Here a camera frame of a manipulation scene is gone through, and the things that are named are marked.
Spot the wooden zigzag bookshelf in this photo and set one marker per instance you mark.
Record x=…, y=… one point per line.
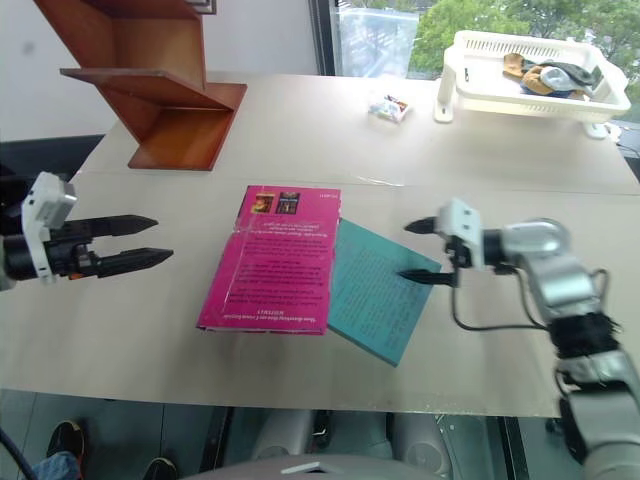
x=165, y=100

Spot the dark window frame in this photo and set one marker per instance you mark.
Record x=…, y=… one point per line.
x=322, y=35

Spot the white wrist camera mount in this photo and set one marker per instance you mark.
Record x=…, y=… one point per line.
x=42, y=205
x=462, y=220

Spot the items inside basket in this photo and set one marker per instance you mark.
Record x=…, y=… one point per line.
x=520, y=70

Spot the teal book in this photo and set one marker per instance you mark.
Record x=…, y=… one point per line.
x=380, y=300

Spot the grey rounded robot body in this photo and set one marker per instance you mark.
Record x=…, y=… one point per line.
x=340, y=450

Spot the blue jeans leg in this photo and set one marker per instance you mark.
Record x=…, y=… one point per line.
x=55, y=467

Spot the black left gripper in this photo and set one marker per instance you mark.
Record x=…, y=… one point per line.
x=70, y=250

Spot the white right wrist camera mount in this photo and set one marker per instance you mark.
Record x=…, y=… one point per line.
x=462, y=220

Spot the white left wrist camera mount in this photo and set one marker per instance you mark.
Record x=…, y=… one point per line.
x=42, y=205

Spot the grey sock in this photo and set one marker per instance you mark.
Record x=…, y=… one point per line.
x=565, y=75

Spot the small colourful plastic packet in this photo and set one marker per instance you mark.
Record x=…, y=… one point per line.
x=389, y=106

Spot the white plastic basket rack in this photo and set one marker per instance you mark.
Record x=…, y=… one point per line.
x=530, y=107

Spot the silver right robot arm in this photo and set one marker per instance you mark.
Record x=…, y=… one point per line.
x=555, y=270

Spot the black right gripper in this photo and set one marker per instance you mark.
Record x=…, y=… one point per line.
x=459, y=252

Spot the pink book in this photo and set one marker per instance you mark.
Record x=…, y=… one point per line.
x=275, y=270

